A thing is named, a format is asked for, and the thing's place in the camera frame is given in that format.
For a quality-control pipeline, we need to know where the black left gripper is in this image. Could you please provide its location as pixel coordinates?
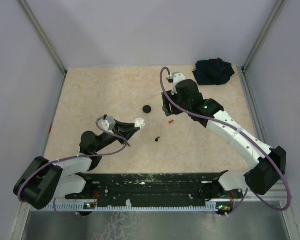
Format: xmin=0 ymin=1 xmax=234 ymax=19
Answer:
xmin=94 ymin=118 xmax=140 ymax=153

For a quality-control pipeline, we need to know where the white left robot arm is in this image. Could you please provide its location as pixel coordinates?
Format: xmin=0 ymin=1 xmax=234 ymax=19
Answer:
xmin=13 ymin=115 xmax=146 ymax=210

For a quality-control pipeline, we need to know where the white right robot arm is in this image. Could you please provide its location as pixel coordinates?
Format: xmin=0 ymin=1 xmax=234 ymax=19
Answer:
xmin=162 ymin=74 xmax=287 ymax=198

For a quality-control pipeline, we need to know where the dark crumpled cloth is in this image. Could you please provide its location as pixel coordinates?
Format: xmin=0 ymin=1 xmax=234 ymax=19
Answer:
xmin=192 ymin=58 xmax=235 ymax=86

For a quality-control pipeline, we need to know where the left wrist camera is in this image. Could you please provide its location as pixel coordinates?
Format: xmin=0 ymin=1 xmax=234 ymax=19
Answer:
xmin=101 ymin=116 xmax=116 ymax=132

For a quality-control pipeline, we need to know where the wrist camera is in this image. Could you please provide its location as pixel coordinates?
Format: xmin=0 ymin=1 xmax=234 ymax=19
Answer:
xmin=166 ymin=72 xmax=186 ymax=95
xmin=101 ymin=116 xmax=116 ymax=132

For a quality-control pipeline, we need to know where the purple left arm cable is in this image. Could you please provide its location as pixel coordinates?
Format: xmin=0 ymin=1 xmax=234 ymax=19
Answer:
xmin=17 ymin=114 xmax=129 ymax=203

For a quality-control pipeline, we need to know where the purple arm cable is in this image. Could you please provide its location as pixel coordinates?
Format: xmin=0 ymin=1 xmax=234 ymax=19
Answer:
xmin=17 ymin=114 xmax=129 ymax=203
xmin=159 ymin=66 xmax=293 ymax=212

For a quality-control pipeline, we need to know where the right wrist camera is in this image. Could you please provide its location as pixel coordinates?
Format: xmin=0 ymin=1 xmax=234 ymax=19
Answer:
xmin=166 ymin=72 xmax=186 ymax=95

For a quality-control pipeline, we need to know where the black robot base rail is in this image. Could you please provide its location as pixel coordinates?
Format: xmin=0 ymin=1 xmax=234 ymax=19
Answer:
xmin=63 ymin=172 xmax=243 ymax=208

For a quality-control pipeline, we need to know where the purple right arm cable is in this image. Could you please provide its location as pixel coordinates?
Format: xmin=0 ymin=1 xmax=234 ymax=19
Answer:
xmin=159 ymin=66 xmax=293 ymax=212

